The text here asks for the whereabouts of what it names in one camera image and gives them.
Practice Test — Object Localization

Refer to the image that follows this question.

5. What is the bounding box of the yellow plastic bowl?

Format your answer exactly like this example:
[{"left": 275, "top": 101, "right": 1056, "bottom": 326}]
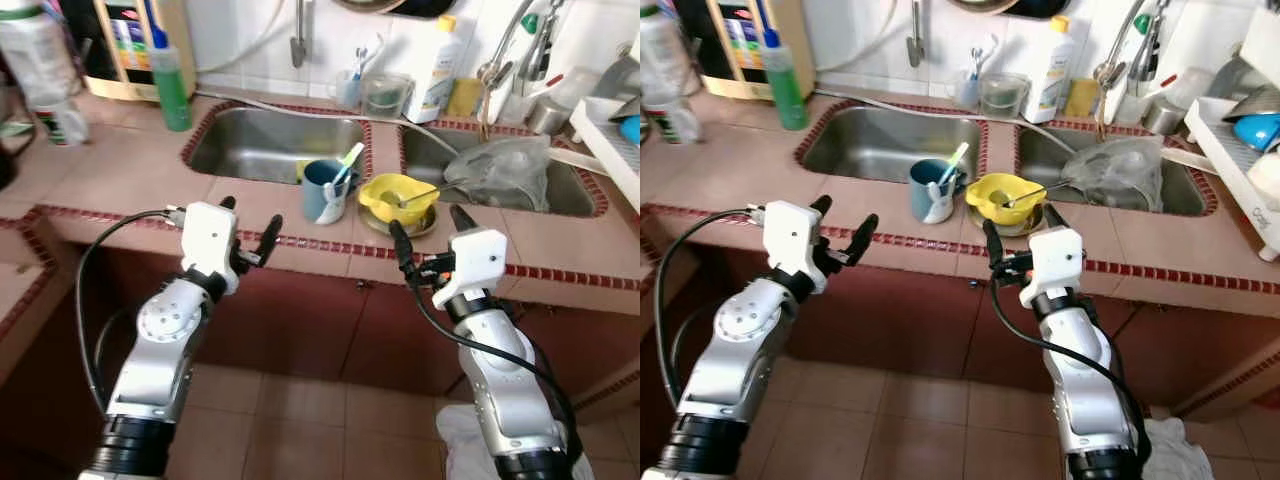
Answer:
[
  {"left": 358, "top": 173, "right": 441, "bottom": 226},
  {"left": 965, "top": 172, "right": 1046, "bottom": 226}
]

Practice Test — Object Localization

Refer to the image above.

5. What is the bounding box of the blue rabbit cup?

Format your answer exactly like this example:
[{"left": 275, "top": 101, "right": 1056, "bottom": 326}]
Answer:
[
  {"left": 301, "top": 160, "right": 351, "bottom": 225},
  {"left": 908, "top": 158, "right": 958, "bottom": 225}
]

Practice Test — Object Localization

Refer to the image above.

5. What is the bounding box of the steel sink basin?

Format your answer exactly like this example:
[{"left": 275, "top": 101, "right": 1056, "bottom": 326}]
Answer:
[
  {"left": 797, "top": 103, "right": 989, "bottom": 187},
  {"left": 400, "top": 125, "right": 601, "bottom": 218},
  {"left": 183, "top": 105, "right": 373, "bottom": 187},
  {"left": 1015, "top": 122, "right": 1219, "bottom": 218}
]

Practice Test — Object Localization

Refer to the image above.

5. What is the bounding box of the clear plastic bag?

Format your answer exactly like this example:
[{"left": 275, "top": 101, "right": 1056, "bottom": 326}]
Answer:
[
  {"left": 1060, "top": 135, "right": 1166, "bottom": 213},
  {"left": 443, "top": 136, "right": 554, "bottom": 213}
]

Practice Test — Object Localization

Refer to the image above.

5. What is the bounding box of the green white toothbrush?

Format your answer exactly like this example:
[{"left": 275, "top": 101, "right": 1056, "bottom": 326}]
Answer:
[
  {"left": 335, "top": 142, "right": 366, "bottom": 191},
  {"left": 940, "top": 141, "right": 971, "bottom": 191}
]

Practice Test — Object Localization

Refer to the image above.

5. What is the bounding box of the dark red base cabinet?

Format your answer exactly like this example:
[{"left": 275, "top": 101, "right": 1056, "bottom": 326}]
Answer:
[{"left": 870, "top": 255, "right": 1280, "bottom": 411}]

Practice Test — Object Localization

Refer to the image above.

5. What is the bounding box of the green dish soap bottle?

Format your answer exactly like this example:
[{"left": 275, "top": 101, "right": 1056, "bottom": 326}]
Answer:
[
  {"left": 143, "top": 0, "right": 194, "bottom": 133},
  {"left": 757, "top": 0, "right": 809, "bottom": 133}
]

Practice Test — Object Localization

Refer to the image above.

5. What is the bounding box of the dark yellow sponge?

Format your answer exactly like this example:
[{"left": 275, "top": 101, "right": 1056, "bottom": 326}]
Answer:
[
  {"left": 446, "top": 78, "right": 484, "bottom": 119},
  {"left": 1062, "top": 78, "right": 1101, "bottom": 119}
]

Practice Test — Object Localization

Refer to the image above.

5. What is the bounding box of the clear plastic container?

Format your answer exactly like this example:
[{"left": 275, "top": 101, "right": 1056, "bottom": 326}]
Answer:
[
  {"left": 978, "top": 72, "right": 1031, "bottom": 119},
  {"left": 360, "top": 72, "right": 413, "bottom": 119}
]

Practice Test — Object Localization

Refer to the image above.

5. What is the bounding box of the steel cup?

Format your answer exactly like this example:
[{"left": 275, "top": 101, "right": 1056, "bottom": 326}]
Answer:
[
  {"left": 1140, "top": 95, "right": 1189, "bottom": 137},
  {"left": 525, "top": 95, "right": 573, "bottom": 137}
]

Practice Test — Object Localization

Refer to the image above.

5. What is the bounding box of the white bottle yellow cap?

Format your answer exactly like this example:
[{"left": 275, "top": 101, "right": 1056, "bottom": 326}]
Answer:
[
  {"left": 405, "top": 15, "right": 464, "bottom": 125},
  {"left": 1020, "top": 15, "right": 1074, "bottom": 125}
]

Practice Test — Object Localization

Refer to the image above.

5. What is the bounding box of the chrome sink faucet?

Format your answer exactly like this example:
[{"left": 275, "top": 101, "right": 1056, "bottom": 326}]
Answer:
[
  {"left": 475, "top": 0, "right": 566, "bottom": 141},
  {"left": 1092, "top": 0, "right": 1176, "bottom": 141}
]

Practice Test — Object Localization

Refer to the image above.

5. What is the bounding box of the clear toothbrush cup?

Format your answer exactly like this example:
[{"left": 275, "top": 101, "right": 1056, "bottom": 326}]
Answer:
[
  {"left": 330, "top": 70, "right": 364, "bottom": 111},
  {"left": 950, "top": 70, "right": 981, "bottom": 111}
]

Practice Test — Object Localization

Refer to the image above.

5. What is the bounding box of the white mug green print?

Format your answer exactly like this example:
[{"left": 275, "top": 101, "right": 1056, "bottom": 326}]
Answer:
[
  {"left": 35, "top": 100, "right": 91, "bottom": 149},
  {"left": 668, "top": 100, "right": 707, "bottom": 147}
]

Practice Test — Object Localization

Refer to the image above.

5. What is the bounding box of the white dish rack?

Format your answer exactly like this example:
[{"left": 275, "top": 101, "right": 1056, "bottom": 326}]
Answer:
[
  {"left": 1183, "top": 10, "right": 1280, "bottom": 263},
  {"left": 568, "top": 55, "right": 641, "bottom": 211}
]

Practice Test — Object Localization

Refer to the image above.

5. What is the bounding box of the blue white toothbrush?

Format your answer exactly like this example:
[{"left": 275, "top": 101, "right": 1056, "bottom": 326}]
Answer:
[
  {"left": 968, "top": 35, "right": 1001, "bottom": 81},
  {"left": 352, "top": 35, "right": 386, "bottom": 81}
]

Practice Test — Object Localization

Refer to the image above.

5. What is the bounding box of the beige water filter unit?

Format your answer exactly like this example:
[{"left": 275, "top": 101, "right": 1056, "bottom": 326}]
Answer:
[
  {"left": 672, "top": 0, "right": 816, "bottom": 103},
  {"left": 60, "top": 0, "right": 198, "bottom": 103}
]

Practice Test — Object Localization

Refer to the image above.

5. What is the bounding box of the white cloth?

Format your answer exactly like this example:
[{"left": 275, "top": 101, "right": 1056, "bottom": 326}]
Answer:
[
  {"left": 1140, "top": 418, "right": 1216, "bottom": 480},
  {"left": 435, "top": 403, "right": 596, "bottom": 480}
]

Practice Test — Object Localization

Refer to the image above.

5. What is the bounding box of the steel mixing bowl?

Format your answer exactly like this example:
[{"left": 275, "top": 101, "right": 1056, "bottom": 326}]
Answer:
[
  {"left": 590, "top": 55, "right": 641, "bottom": 119},
  {"left": 1205, "top": 55, "right": 1280, "bottom": 123}
]

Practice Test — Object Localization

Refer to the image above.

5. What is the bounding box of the large white plastic jar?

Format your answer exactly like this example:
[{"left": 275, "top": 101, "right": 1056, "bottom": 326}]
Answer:
[
  {"left": 640, "top": 0, "right": 701, "bottom": 113},
  {"left": 0, "top": 0, "right": 86, "bottom": 113}
]

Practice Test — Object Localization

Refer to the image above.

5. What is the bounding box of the black kettle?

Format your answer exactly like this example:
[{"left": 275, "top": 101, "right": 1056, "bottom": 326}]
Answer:
[{"left": 0, "top": 85, "right": 29, "bottom": 193}]

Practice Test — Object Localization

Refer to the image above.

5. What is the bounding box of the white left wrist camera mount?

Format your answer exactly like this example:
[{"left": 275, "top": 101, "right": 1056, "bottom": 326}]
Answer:
[
  {"left": 180, "top": 202, "right": 241, "bottom": 296},
  {"left": 762, "top": 200, "right": 826, "bottom": 296}
]

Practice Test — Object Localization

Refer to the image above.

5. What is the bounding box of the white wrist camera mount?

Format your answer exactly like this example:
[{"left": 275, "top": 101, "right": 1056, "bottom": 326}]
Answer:
[
  {"left": 432, "top": 228, "right": 509, "bottom": 311},
  {"left": 762, "top": 200, "right": 826, "bottom": 296},
  {"left": 180, "top": 202, "right": 241, "bottom": 296},
  {"left": 1018, "top": 226, "right": 1086, "bottom": 309}
]

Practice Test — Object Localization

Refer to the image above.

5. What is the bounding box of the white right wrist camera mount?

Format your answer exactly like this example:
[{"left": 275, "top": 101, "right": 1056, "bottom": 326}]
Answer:
[
  {"left": 432, "top": 228, "right": 509, "bottom": 311},
  {"left": 1018, "top": 226, "right": 1086, "bottom": 309}
]

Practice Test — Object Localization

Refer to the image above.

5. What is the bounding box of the grey wall tap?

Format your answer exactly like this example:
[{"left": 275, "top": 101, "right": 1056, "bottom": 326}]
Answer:
[
  {"left": 906, "top": 0, "right": 927, "bottom": 69},
  {"left": 290, "top": 0, "right": 313, "bottom": 69}
]

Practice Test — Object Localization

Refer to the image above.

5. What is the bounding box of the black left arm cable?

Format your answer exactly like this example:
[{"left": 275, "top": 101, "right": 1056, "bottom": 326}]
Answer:
[
  {"left": 75, "top": 208, "right": 191, "bottom": 416},
  {"left": 653, "top": 207, "right": 771, "bottom": 411}
]

